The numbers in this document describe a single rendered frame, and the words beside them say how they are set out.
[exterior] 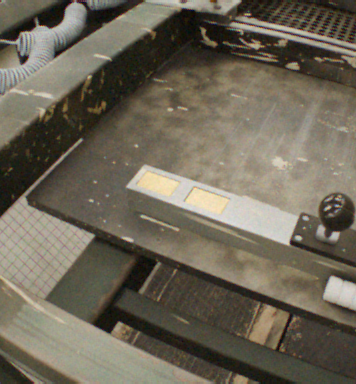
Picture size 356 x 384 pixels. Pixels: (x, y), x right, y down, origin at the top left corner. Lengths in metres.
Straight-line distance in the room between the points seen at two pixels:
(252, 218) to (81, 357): 0.26
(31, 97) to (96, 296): 0.31
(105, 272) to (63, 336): 0.16
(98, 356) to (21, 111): 0.37
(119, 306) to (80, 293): 0.05
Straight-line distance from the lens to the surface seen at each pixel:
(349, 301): 0.51
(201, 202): 0.55
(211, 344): 0.54
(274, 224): 0.53
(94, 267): 0.58
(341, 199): 0.41
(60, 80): 0.70
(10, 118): 0.64
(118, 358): 0.42
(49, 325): 0.45
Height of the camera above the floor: 1.70
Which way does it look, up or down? 11 degrees down
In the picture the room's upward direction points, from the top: 45 degrees counter-clockwise
